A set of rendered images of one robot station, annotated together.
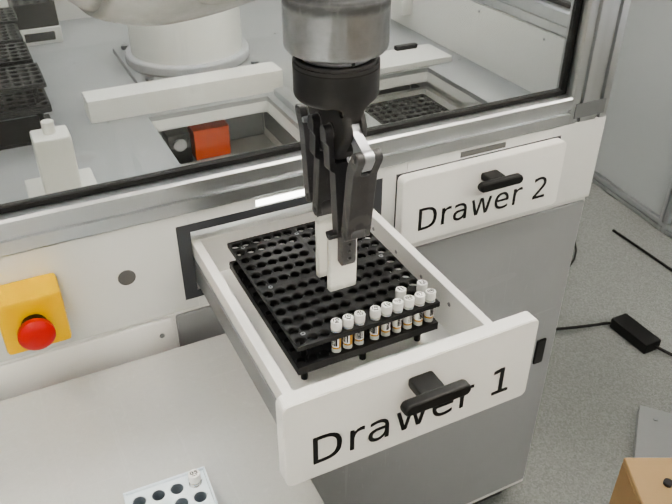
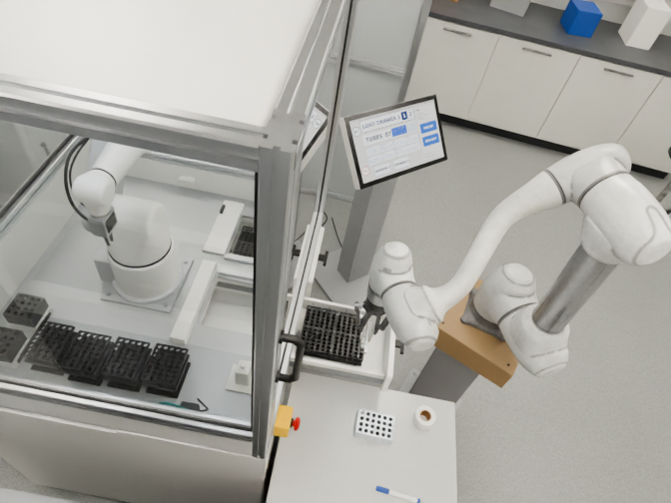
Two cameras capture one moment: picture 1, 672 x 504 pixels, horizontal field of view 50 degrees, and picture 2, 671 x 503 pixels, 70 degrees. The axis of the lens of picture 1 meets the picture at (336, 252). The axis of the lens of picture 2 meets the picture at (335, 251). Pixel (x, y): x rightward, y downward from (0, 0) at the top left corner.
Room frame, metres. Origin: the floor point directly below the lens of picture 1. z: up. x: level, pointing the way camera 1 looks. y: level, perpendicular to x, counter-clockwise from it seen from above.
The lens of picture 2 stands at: (0.38, 0.84, 2.32)
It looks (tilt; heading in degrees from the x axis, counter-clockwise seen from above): 49 degrees down; 295
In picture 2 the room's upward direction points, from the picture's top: 12 degrees clockwise
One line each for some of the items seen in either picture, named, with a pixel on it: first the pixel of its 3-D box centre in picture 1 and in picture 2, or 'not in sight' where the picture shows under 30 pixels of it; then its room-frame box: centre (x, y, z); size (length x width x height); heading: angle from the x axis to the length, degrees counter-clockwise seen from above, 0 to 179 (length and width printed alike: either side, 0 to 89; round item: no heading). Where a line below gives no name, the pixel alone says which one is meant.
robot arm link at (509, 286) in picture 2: not in sight; (507, 291); (0.29, -0.44, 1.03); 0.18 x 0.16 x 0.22; 141
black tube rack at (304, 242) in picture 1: (327, 292); (333, 336); (0.71, 0.01, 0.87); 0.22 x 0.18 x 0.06; 26
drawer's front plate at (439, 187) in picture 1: (482, 190); (315, 261); (0.96, -0.22, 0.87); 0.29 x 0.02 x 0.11; 116
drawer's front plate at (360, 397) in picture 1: (412, 395); (388, 346); (0.53, -0.08, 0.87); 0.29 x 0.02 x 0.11; 116
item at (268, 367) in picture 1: (324, 291); (330, 336); (0.72, 0.01, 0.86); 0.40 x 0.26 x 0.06; 26
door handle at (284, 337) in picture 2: not in sight; (290, 359); (0.61, 0.44, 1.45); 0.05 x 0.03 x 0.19; 26
